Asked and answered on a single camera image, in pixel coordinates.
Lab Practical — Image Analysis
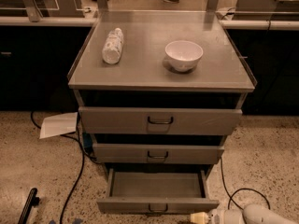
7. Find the white ceramic bowl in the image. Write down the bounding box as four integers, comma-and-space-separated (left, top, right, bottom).
164, 40, 204, 72

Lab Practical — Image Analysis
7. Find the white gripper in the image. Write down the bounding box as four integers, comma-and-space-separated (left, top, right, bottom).
190, 209, 245, 224

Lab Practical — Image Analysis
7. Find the black bar on floor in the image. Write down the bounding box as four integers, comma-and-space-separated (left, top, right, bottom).
18, 188, 40, 224

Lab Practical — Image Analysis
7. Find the grey top drawer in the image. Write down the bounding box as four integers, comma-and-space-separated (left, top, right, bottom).
78, 106, 242, 135

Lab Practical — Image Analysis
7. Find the grey metal drawer cabinet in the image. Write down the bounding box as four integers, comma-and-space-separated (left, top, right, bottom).
69, 11, 256, 173

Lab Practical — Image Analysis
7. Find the white plastic bottle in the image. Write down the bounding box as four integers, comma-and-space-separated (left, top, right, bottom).
102, 28, 124, 64

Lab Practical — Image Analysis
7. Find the grey drawer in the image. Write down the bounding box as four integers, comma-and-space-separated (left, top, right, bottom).
97, 169, 219, 216
78, 106, 242, 135
93, 144, 224, 164

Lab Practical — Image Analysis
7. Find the far left metal post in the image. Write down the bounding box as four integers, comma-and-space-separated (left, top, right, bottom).
22, 0, 42, 22

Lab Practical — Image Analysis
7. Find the white paper sheet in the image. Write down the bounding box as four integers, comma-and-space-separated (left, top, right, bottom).
39, 112, 78, 139

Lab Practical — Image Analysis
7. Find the blue box behind cabinet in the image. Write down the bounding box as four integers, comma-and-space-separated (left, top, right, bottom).
82, 133, 93, 149

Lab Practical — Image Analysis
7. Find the black cable on left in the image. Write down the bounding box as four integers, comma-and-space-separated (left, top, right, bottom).
30, 110, 101, 224

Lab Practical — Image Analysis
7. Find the black cable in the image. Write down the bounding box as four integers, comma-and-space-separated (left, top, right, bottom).
30, 110, 101, 224
220, 158, 272, 211

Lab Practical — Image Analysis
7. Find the grey middle drawer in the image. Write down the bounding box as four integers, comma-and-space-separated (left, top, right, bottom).
93, 144, 224, 164

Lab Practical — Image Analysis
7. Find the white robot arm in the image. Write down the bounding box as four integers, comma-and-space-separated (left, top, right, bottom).
191, 204, 298, 224

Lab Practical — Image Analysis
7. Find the black cable on right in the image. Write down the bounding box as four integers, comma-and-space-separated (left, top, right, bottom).
220, 158, 272, 211

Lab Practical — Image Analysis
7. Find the grey bottom drawer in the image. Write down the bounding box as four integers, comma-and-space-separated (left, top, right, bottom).
97, 169, 219, 216

